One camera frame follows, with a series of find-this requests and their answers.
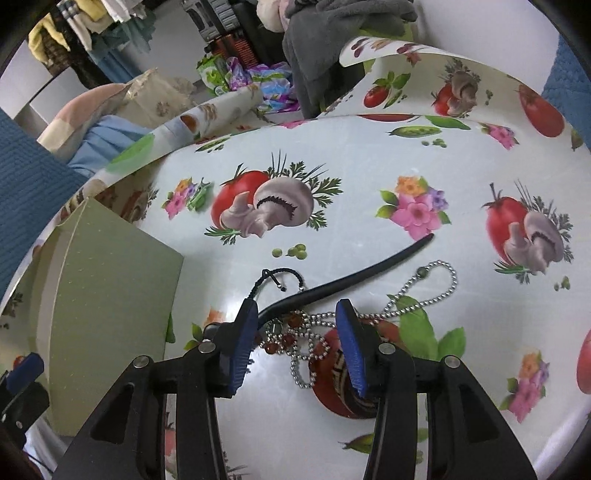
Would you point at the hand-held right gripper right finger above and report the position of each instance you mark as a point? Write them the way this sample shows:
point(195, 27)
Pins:
point(353, 350)

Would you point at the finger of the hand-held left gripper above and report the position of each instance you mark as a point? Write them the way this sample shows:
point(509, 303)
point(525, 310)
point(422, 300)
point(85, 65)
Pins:
point(27, 369)
point(25, 408)

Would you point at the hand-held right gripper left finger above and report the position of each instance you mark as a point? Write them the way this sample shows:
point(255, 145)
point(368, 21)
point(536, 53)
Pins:
point(242, 350)

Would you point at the black headband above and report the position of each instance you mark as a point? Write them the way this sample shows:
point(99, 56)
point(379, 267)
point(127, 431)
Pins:
point(369, 272)

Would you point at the pale green cardboard box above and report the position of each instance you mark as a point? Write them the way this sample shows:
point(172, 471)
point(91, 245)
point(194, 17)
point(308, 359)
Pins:
point(115, 300)

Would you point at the red patterned wide bangle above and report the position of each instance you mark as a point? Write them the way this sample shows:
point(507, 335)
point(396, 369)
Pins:
point(332, 392)

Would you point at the vegetable print tablecloth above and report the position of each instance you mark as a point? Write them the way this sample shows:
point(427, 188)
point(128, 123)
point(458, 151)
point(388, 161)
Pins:
point(351, 221)

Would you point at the light blue cloth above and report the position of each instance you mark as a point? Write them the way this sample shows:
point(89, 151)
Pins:
point(106, 143)

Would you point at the peach pillow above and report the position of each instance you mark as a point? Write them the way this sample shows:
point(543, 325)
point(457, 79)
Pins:
point(83, 110)

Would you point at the beige floral pillow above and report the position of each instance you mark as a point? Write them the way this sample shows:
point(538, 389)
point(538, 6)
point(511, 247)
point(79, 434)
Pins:
point(157, 99)

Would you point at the purple printed bag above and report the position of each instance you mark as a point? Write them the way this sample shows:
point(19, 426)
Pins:
point(268, 85)

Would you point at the green printed bag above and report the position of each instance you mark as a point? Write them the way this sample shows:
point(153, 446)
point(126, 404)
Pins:
point(212, 76)

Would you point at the grey cloth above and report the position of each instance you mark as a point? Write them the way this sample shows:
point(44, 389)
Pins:
point(323, 50)

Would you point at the red black crate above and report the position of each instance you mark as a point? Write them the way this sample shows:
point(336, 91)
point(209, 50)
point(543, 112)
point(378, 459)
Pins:
point(231, 48)

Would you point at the black suitcase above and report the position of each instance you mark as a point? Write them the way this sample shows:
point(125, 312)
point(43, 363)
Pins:
point(263, 44)

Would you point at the dark patterned garment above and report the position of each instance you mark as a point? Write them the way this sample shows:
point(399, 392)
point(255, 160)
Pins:
point(83, 60)

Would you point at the green stool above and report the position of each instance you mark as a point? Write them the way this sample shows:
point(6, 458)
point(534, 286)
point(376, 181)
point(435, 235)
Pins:
point(408, 34)

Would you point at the teal cloth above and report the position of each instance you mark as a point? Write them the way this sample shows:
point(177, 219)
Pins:
point(120, 44)

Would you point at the cream pink cloth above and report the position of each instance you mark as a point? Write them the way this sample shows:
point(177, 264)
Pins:
point(270, 14)

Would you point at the striped dark white garment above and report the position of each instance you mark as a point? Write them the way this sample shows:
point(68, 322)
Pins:
point(74, 23)

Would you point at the white shirt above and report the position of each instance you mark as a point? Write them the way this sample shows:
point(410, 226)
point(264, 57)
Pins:
point(122, 9)

